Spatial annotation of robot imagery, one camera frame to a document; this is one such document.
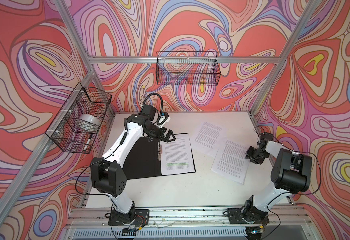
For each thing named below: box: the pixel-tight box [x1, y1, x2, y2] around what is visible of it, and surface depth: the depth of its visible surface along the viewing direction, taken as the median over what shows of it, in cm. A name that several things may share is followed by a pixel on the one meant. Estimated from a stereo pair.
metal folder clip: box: [157, 141, 163, 161], surface depth 99 cm
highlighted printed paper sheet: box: [160, 133, 195, 176], surface depth 97 cm
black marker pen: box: [83, 133, 93, 151], surface depth 74 cm
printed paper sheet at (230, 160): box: [211, 138, 250, 185], surface depth 95 cm
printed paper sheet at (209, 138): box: [193, 121, 226, 156], surface depth 107 cm
